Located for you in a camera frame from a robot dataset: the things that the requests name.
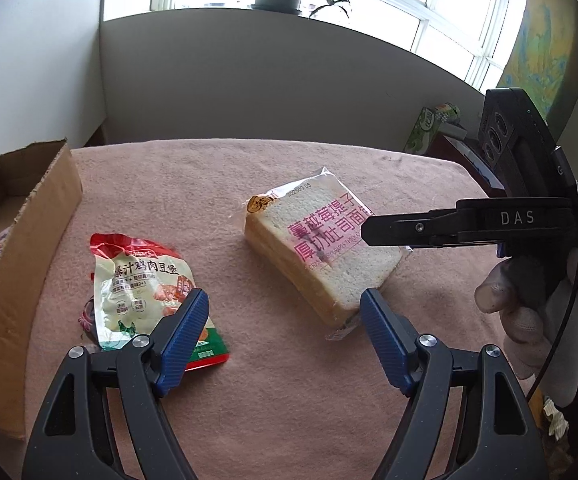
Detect brown cardboard box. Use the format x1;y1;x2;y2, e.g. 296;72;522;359
0;137;84;441

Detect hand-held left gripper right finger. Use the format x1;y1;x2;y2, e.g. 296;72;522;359
360;287;542;480

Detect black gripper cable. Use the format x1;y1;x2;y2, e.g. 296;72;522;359
526;245;578;403

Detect large chicken burger packet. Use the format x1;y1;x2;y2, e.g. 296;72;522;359
89;232;231;372

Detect wall map poster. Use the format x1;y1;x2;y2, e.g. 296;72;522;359
496;0;578;133

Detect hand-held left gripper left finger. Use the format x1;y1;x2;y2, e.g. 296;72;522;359
21;287;210;480

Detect dark side table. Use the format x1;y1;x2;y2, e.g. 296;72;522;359
429;132;507;196

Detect green carton box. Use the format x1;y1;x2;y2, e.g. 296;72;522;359
403;103;462;156

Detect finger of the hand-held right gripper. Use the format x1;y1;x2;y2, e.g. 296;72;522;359
360;207;480;252

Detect bagged sliced bread loaf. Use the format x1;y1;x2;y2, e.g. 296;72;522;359
243;166;412;341

